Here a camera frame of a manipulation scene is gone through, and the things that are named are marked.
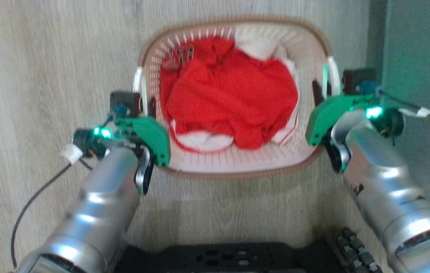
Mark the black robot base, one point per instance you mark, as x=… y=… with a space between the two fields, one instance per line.
x=230 y=259

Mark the white laundry basket brown rim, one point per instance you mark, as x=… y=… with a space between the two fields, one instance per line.
x=237 y=161

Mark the dark right wrist camera box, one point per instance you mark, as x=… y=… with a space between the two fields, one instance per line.
x=358 y=80

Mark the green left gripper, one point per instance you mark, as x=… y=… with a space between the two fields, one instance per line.
x=150 y=134

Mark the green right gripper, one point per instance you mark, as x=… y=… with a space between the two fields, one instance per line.
x=328 y=115

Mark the red garment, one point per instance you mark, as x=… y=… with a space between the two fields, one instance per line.
x=230 y=94

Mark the dark left wrist camera box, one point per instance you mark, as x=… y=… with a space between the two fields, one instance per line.
x=124 y=102

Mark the dark wrist camera box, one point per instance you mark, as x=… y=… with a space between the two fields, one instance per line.
x=358 y=80
x=124 y=102

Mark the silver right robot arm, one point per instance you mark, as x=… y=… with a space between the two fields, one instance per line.
x=385 y=185

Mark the grey red checked cloth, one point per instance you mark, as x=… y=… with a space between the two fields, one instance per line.
x=179 y=57

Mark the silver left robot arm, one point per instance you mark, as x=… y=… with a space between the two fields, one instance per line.
x=97 y=212

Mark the white garment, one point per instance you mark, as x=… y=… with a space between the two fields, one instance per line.
x=260 y=43

